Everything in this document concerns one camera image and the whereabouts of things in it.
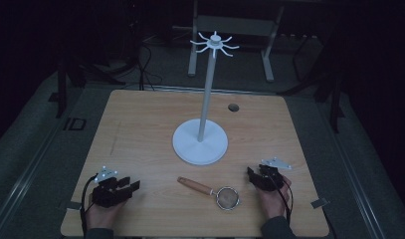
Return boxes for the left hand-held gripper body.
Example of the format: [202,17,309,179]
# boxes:
[91,165,132,209]

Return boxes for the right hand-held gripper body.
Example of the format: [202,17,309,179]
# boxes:
[250,156,293,192]

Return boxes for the wooden handled mesh strainer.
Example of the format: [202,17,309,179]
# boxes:
[176,175,241,211]

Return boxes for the white hook stand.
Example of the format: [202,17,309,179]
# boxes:
[171,30,241,166]

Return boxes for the person's left hand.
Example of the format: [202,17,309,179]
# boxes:
[85,197,128,231]

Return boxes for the person's right hand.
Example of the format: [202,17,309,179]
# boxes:
[256,175,293,220]

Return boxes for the grey tape strip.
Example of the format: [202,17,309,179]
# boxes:
[59,199,83,211]
[309,197,329,209]

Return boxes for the dark metal stand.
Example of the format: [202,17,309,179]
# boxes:
[279,13,347,133]
[48,49,92,120]

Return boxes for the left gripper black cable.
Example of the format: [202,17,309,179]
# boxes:
[79,174,98,237]

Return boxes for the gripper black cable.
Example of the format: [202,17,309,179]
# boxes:
[269,172,295,225]
[79,174,98,237]

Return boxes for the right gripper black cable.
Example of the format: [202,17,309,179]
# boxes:
[269,172,295,225]

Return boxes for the black floor cables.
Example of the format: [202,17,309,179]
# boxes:
[123,19,164,92]

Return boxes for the grey metal table frame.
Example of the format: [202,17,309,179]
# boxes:
[187,0,286,84]

